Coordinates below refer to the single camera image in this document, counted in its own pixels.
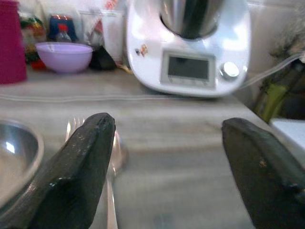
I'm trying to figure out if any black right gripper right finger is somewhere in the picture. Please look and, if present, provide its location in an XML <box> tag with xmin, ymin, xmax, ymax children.
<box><xmin>222</xmin><ymin>117</ymin><xmax>305</xmax><ymax>229</ymax></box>

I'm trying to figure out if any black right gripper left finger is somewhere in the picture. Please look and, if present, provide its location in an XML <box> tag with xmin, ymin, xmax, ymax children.
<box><xmin>0</xmin><ymin>113</ymin><xmax>116</xmax><ymax>229</ymax></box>

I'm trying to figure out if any silver metal spoon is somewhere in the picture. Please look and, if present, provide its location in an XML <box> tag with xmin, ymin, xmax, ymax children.
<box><xmin>105</xmin><ymin>130</ymin><xmax>129</xmax><ymax>229</ymax></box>

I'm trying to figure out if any silver metal fork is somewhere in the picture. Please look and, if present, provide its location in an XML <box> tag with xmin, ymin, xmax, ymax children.
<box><xmin>65</xmin><ymin>116</ymin><xmax>86</xmax><ymax>141</ymax></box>

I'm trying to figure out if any white rectangular box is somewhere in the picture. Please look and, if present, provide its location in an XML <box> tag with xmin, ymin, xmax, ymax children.
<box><xmin>269</xmin><ymin>118</ymin><xmax>305</xmax><ymax>150</ymax></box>

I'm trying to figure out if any stainless steel bowl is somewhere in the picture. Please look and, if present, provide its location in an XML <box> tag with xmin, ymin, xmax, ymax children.
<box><xmin>0</xmin><ymin>120</ymin><xmax>45</xmax><ymax>213</ymax></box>

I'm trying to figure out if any lilac plastic bowl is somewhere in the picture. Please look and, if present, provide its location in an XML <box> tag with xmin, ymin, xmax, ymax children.
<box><xmin>35</xmin><ymin>42</ymin><xmax>93</xmax><ymax>74</ymax></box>

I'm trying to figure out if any white kitchen food processor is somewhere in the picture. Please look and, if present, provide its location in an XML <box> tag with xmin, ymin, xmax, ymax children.
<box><xmin>125</xmin><ymin>0</ymin><xmax>252</xmax><ymax>98</ymax></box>

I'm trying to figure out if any small bottle with red cap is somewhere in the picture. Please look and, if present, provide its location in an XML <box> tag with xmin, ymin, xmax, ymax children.
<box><xmin>55</xmin><ymin>24</ymin><xmax>72</xmax><ymax>43</ymax></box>

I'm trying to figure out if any colourful snack packet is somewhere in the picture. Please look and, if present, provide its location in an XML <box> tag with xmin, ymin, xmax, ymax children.
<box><xmin>19</xmin><ymin>14</ymin><xmax>47</xmax><ymax>70</ymax></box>

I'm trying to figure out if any magenta plastic cup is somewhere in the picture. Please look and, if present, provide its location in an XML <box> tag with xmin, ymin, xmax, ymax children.
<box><xmin>0</xmin><ymin>0</ymin><xmax>28</xmax><ymax>85</ymax></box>

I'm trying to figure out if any clear plastic food bag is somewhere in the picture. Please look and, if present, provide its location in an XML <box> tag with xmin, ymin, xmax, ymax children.
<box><xmin>80</xmin><ymin>9</ymin><xmax>127</xmax><ymax>65</ymax></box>

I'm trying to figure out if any steel mixing jug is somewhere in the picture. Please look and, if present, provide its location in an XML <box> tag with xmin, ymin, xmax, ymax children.
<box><xmin>159</xmin><ymin>0</ymin><xmax>226</xmax><ymax>40</ymax></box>

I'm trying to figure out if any white power cable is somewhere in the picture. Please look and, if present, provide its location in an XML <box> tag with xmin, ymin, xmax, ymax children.
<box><xmin>238</xmin><ymin>52</ymin><xmax>305</xmax><ymax>91</ymax></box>

